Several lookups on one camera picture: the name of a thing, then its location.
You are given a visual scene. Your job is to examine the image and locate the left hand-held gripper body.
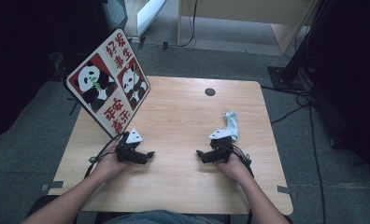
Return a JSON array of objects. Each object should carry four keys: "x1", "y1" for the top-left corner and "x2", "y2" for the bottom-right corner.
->
[{"x1": 115, "y1": 127, "x2": 144, "y2": 164}]

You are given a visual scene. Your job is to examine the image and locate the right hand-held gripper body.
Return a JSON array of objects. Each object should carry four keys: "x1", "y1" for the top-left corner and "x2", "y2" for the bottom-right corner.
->
[{"x1": 208, "y1": 128, "x2": 235, "y2": 164}]

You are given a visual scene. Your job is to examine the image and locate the light blue cloth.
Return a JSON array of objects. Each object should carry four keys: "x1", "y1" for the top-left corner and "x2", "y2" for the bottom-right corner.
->
[{"x1": 222, "y1": 110, "x2": 239, "y2": 143}]

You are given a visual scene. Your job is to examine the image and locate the panda picture frame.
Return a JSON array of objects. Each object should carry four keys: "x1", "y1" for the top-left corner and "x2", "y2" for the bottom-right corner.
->
[{"x1": 64, "y1": 27, "x2": 151, "y2": 139}]

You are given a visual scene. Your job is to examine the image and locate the person's left hand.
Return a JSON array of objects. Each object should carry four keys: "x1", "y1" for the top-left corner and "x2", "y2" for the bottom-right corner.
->
[{"x1": 93, "y1": 148, "x2": 135, "y2": 181}]

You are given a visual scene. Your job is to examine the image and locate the person's right hand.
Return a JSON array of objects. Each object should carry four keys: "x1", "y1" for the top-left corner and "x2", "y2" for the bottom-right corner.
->
[{"x1": 216, "y1": 153, "x2": 253, "y2": 183}]

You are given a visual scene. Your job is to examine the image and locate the person's grey-blue clothing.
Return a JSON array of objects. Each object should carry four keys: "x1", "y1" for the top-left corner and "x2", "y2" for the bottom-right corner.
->
[{"x1": 105, "y1": 209, "x2": 224, "y2": 224}]

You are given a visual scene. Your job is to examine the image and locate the black angled floor tape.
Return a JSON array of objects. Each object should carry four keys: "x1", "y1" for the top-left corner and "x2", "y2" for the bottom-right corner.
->
[{"x1": 67, "y1": 97, "x2": 80, "y2": 116}]

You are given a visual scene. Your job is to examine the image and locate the grey tape piece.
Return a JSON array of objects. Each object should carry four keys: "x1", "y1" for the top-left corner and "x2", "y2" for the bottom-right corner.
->
[
  {"x1": 277, "y1": 185, "x2": 298, "y2": 200},
  {"x1": 40, "y1": 180, "x2": 65, "y2": 191}
]

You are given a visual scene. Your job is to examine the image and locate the black stand with base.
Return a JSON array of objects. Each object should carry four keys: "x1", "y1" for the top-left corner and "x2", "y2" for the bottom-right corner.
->
[{"x1": 266, "y1": 0, "x2": 331, "y2": 91}]

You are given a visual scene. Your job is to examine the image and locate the black flat stand base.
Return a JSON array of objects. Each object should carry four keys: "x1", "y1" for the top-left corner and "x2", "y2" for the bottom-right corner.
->
[{"x1": 48, "y1": 50, "x2": 69, "y2": 78}]

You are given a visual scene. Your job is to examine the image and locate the light wooden cabinet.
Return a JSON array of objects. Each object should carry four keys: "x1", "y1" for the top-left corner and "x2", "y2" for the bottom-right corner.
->
[{"x1": 177, "y1": 0, "x2": 318, "y2": 55}]

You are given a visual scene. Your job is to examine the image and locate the white panel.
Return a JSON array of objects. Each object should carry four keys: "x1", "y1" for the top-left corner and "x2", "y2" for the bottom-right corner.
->
[{"x1": 135, "y1": 0, "x2": 168, "y2": 37}]

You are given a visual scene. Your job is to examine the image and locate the dark monitor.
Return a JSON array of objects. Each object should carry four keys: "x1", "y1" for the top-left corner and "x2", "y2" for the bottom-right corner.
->
[{"x1": 102, "y1": 0, "x2": 129, "y2": 32}]

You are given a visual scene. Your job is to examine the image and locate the right hand-held gripper cable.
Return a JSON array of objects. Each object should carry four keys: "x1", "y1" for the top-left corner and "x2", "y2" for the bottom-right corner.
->
[{"x1": 231, "y1": 144, "x2": 256, "y2": 180}]

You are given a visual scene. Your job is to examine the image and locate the black floor cable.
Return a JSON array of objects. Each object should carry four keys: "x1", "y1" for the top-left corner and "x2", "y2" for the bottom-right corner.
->
[
  {"x1": 261, "y1": 85, "x2": 315, "y2": 125},
  {"x1": 307, "y1": 102, "x2": 328, "y2": 224}
]

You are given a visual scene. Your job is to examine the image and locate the black hanging cable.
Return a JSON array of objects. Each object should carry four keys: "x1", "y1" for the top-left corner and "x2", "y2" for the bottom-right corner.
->
[{"x1": 177, "y1": 0, "x2": 198, "y2": 49}]

